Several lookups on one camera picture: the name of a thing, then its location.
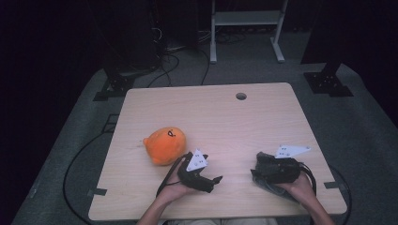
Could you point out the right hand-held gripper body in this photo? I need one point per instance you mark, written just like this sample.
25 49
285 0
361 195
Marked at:
281 170

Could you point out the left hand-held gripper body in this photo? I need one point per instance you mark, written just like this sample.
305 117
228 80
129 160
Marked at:
195 175

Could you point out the orange plush toy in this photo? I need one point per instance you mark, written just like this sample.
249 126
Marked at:
164 145

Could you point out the person's right hand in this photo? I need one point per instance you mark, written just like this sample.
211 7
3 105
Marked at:
300 187

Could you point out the person's left hand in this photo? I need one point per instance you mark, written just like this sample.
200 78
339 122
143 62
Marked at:
172 192

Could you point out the dark tape strip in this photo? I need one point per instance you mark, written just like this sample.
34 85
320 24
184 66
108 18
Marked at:
97 191
331 184

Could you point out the black stand base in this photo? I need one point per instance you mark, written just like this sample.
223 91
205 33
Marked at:
328 83
114 87

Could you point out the white metal frame stand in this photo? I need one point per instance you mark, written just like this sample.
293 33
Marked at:
247 18

